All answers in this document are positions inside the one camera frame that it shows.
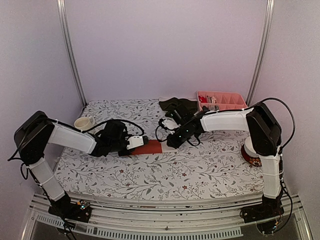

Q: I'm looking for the red underwear white waistband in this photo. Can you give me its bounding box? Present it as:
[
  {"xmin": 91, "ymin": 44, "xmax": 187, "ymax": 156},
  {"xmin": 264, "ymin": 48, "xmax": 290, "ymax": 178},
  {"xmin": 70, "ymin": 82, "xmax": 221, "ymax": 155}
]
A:
[{"xmin": 127, "ymin": 139, "xmax": 178, "ymax": 156}]

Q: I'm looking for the dark olive cloth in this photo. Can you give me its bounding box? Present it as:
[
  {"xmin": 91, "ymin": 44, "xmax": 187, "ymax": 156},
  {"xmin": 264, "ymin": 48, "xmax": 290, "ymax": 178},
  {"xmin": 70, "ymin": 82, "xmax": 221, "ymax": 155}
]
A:
[{"xmin": 158, "ymin": 97, "xmax": 198, "ymax": 118}]

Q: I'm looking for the cream ceramic cup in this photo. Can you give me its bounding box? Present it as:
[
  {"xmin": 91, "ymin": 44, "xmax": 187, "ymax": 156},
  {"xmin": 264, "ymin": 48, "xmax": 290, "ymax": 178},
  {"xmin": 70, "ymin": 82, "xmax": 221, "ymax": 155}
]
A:
[{"xmin": 73, "ymin": 116, "xmax": 96, "ymax": 131}]

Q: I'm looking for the pink divided organizer tray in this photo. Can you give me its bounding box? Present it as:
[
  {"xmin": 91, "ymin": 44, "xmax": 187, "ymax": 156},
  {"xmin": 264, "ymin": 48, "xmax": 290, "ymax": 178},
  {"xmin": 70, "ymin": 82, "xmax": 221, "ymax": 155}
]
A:
[{"xmin": 196, "ymin": 91, "xmax": 248, "ymax": 111}]

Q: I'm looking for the floral patterned table mat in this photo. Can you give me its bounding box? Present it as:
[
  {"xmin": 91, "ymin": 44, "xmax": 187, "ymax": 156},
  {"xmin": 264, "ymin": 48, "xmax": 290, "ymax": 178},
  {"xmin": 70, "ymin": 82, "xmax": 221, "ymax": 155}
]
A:
[{"xmin": 49, "ymin": 98, "xmax": 266, "ymax": 201}]

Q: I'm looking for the right robot arm white sleeve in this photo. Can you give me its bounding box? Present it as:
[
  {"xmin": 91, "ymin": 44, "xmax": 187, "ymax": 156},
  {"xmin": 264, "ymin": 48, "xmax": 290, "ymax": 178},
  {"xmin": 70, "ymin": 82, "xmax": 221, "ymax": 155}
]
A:
[{"xmin": 199, "ymin": 102, "xmax": 285, "ymax": 224}]

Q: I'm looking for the robot arm white sleeve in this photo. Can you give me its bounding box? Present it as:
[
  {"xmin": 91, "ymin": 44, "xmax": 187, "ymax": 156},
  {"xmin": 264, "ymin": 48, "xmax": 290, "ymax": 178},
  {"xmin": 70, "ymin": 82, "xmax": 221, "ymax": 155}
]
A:
[
  {"xmin": 199, "ymin": 102, "xmax": 285, "ymax": 224},
  {"xmin": 13, "ymin": 110, "xmax": 101, "ymax": 223}
]

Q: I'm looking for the left robot arm white sleeve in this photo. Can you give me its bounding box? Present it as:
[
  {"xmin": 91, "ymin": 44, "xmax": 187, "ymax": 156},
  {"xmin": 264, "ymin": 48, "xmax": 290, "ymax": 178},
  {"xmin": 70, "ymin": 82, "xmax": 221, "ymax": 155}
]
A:
[{"xmin": 13, "ymin": 110, "xmax": 101, "ymax": 223}]

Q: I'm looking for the white bowl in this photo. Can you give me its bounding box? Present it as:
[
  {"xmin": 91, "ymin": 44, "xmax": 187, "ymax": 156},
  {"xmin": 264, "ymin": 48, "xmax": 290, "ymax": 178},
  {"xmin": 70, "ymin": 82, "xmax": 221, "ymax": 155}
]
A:
[{"xmin": 244, "ymin": 136, "xmax": 259, "ymax": 158}]

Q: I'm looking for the red floral saucer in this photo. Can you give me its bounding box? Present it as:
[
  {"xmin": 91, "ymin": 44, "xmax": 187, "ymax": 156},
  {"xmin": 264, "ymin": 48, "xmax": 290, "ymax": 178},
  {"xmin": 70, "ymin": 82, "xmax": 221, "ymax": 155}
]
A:
[{"xmin": 241, "ymin": 145, "xmax": 262, "ymax": 167}]

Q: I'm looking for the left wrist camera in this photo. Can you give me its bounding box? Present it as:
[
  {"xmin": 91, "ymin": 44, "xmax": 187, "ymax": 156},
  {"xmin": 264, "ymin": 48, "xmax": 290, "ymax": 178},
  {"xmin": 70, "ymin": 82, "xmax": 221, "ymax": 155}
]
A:
[{"xmin": 100, "ymin": 120, "xmax": 127, "ymax": 143}]

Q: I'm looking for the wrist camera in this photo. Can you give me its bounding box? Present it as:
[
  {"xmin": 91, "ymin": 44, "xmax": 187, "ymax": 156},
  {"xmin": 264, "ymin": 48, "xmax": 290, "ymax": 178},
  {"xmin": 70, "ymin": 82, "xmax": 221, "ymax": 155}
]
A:
[
  {"xmin": 100, "ymin": 120, "xmax": 127, "ymax": 143},
  {"xmin": 165, "ymin": 104, "xmax": 194, "ymax": 125}
]

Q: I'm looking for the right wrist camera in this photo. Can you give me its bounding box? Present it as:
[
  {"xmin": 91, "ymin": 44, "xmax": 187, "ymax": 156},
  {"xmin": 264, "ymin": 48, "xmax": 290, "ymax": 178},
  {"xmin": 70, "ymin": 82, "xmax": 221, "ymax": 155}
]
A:
[{"xmin": 165, "ymin": 104, "xmax": 194, "ymax": 125}]

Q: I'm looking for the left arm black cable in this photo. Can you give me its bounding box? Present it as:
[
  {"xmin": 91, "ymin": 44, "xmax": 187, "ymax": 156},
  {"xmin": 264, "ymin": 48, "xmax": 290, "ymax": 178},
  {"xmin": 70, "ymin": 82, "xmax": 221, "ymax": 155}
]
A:
[{"xmin": 7, "ymin": 120, "xmax": 146, "ymax": 181}]

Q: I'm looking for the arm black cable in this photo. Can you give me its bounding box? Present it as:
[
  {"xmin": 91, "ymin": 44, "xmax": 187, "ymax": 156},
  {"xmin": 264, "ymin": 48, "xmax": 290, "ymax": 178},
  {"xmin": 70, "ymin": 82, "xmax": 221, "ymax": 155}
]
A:
[
  {"xmin": 7, "ymin": 120, "xmax": 146, "ymax": 181},
  {"xmin": 252, "ymin": 97, "xmax": 296, "ymax": 153}
]

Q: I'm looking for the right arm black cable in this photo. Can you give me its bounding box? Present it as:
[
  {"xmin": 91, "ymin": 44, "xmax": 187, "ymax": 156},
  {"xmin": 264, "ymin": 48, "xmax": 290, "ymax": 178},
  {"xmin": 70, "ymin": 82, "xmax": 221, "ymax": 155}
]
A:
[{"xmin": 252, "ymin": 97, "xmax": 296, "ymax": 153}]

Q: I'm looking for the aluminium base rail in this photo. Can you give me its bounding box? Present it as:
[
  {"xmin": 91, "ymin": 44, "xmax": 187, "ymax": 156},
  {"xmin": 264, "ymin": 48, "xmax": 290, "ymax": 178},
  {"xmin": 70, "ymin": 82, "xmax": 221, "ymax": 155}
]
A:
[{"xmin": 20, "ymin": 192, "xmax": 313, "ymax": 240}]

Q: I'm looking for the left aluminium frame post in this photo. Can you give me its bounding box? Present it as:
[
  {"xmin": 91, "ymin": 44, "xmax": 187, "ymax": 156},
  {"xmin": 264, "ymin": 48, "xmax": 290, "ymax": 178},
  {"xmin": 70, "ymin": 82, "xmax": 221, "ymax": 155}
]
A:
[{"xmin": 56, "ymin": 0, "xmax": 88, "ymax": 108}]

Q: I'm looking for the aluminium frame post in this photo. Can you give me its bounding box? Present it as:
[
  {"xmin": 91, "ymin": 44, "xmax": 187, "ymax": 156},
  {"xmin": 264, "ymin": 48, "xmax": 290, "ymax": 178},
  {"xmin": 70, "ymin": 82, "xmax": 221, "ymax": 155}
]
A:
[
  {"xmin": 56, "ymin": 0, "xmax": 88, "ymax": 108},
  {"xmin": 246, "ymin": 0, "xmax": 275, "ymax": 105}
]

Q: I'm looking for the right aluminium frame post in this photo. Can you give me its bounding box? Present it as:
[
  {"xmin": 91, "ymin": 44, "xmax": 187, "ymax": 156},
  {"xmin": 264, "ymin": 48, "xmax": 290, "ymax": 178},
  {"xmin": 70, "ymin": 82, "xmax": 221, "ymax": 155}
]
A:
[{"xmin": 246, "ymin": 0, "xmax": 275, "ymax": 105}]

